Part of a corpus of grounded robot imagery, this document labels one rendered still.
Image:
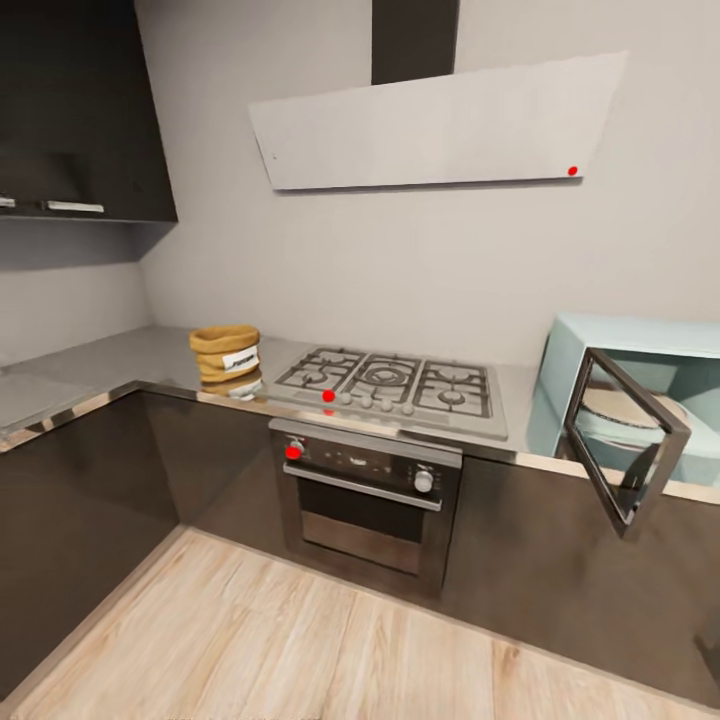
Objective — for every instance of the drop in sink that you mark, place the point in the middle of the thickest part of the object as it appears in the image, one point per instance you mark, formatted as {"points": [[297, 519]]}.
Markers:
{"points": [[23, 395]]}

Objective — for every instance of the microwave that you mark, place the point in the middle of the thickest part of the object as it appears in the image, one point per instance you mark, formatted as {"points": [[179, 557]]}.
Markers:
{"points": [[632, 393]]}

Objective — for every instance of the popcorn bag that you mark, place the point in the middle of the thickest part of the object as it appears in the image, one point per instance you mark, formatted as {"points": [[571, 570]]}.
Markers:
{"points": [[225, 352]]}

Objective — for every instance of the oven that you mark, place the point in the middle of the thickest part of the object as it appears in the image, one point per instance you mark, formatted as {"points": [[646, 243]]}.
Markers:
{"points": [[370, 505]]}

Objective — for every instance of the range hood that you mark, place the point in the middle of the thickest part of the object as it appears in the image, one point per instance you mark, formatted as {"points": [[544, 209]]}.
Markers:
{"points": [[419, 122]]}

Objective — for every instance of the cabinet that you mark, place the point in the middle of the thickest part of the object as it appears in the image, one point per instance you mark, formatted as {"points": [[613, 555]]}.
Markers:
{"points": [[79, 135]]}

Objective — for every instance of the burner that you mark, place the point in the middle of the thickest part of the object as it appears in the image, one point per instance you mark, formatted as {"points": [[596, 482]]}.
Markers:
{"points": [[448, 393]]}

